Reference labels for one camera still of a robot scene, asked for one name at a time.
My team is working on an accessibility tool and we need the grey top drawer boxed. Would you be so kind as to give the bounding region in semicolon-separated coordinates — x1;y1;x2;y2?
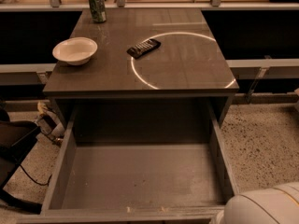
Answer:
18;100;238;224

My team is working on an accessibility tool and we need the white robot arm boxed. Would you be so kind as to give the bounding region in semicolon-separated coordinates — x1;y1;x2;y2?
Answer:
209;182;299;224

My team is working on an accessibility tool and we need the grey drawer cabinet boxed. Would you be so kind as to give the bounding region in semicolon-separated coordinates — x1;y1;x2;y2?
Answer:
44;8;238;123

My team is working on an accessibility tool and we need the black snack bar packet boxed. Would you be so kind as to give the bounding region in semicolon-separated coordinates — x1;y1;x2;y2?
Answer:
127;38;161;59

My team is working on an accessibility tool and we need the white ceramic bowl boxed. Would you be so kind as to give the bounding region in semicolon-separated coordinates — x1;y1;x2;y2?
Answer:
52;37;98;65

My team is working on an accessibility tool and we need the white object under cabinet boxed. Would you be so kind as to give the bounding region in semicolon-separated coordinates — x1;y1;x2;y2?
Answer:
36;102;65;147

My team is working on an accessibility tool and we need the green soda can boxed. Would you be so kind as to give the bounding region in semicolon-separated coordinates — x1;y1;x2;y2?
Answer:
89;0;107;23

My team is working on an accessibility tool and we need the white railing barrier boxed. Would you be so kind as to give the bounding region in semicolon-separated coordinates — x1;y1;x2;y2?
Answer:
0;0;299;79

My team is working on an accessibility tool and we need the black chair base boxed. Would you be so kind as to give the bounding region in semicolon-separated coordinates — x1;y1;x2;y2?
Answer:
0;108;42;214

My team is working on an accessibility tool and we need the black floor cable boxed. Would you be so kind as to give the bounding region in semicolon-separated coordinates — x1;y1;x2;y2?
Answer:
19;163;52;187

